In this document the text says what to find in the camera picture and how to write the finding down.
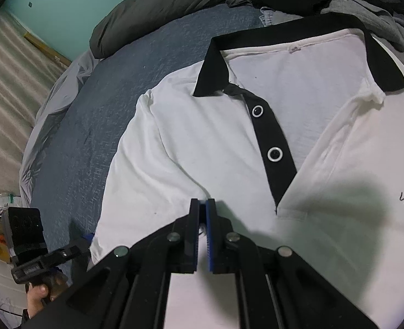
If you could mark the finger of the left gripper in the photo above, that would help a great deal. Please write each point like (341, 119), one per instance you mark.
(89, 236)

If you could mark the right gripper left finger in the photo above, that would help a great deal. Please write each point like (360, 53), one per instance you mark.
(129, 287)

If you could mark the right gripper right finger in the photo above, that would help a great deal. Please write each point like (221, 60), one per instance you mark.
(275, 288)

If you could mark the white black-collared polo shirt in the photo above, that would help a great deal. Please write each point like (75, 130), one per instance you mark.
(297, 131)

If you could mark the person's left hand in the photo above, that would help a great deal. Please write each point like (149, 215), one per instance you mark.
(37, 293)

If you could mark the blue patterned bed sheet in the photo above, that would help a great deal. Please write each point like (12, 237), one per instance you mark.
(70, 185)

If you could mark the light grey blanket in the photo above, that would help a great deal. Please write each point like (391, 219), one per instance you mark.
(49, 116)

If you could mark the beige curtain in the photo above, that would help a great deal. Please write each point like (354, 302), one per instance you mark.
(26, 77)

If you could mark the wooden pole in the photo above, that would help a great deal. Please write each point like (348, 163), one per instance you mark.
(46, 50)

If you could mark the dark grey long pillow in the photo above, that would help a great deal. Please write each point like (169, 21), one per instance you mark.
(133, 19)

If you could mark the grey knit sweater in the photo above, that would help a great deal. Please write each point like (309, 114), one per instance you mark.
(381, 32)

